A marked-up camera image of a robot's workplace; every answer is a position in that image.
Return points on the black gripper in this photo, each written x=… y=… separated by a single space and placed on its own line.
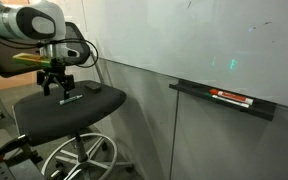
x=58 y=71

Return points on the green whiteboard marker white cap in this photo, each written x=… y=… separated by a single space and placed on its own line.
x=70 y=99

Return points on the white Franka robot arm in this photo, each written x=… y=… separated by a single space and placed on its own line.
x=4 y=20

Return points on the black fabric chair seat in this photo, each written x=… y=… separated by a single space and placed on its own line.
x=67 y=116

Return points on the chair wheeled base with column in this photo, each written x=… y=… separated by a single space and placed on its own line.
x=81 y=150

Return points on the large white whiteboard panel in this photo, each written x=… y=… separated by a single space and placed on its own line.
x=217 y=40

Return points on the red whiteboard marker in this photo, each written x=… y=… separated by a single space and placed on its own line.
x=232 y=96

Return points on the green white marker in tray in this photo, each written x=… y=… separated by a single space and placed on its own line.
x=232 y=101

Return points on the black marker tray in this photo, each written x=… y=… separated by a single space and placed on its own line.
x=260 y=110

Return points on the black perforated table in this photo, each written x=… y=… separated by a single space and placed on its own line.
x=20 y=170

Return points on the yellow wrist camera block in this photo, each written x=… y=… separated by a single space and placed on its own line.
x=30 y=60

